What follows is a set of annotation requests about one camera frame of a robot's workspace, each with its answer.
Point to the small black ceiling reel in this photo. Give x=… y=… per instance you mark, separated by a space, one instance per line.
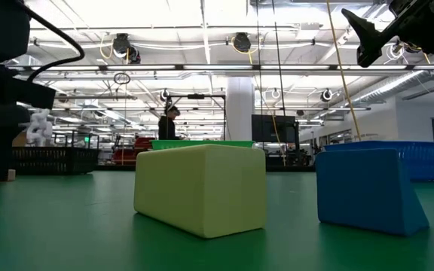
x=164 y=95
x=326 y=95

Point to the person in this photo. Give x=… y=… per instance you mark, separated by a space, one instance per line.
x=166 y=130

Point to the black monitor screen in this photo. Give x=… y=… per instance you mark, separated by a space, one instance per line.
x=271 y=128

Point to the long ceiling light rail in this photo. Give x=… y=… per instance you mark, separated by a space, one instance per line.
x=217 y=67

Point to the blue plastic basket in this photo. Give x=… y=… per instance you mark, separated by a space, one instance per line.
x=428 y=160

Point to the yellow-green arch block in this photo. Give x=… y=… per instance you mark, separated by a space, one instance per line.
x=202 y=188

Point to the red tool cart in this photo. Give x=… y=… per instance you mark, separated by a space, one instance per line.
x=130 y=156

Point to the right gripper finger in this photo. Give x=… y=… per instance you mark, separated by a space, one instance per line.
x=369 y=35

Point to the black plastic basket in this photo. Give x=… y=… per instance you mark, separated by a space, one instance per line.
x=55 y=160

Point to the white robot sculpture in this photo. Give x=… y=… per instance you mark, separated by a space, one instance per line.
x=40 y=130

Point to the green plastic basket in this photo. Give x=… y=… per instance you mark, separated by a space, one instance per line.
x=187 y=144

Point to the blue block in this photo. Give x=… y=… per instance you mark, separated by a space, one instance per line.
x=360 y=192

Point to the white round column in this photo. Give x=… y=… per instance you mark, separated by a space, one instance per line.
x=239 y=109

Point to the black metal frame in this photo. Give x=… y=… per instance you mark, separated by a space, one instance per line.
x=196 y=96

